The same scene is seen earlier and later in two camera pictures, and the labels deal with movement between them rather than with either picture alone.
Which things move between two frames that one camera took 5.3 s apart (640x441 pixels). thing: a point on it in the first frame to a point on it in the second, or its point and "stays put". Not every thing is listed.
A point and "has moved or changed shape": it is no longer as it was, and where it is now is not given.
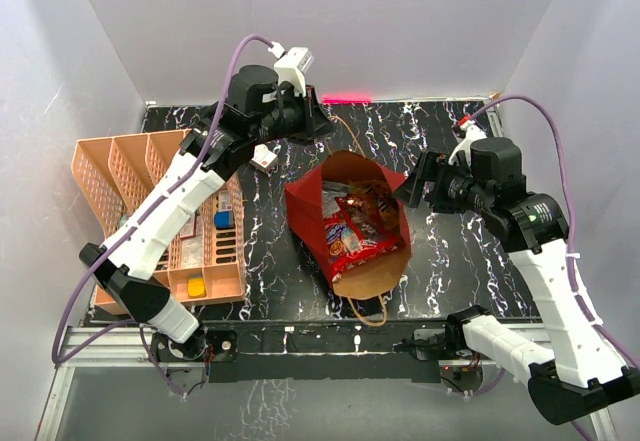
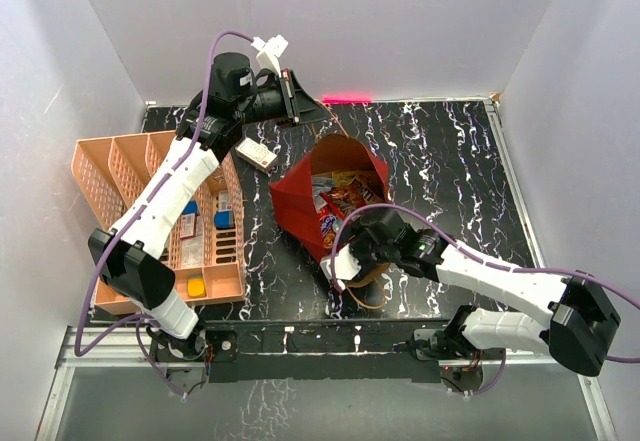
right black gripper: (431, 167) to (355, 236)
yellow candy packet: (389, 210) has moved or changed shape
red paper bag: (304, 207) has moved or changed shape
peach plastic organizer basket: (204, 261) stays put
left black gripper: (314, 123) to (295, 102)
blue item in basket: (224, 220) stays put
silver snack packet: (331, 190) to (321, 183)
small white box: (264, 158) stays put
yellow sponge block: (196, 287) stays put
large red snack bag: (354, 239) has moved or changed shape
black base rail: (329, 352) stays put
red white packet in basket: (188, 231) stays put
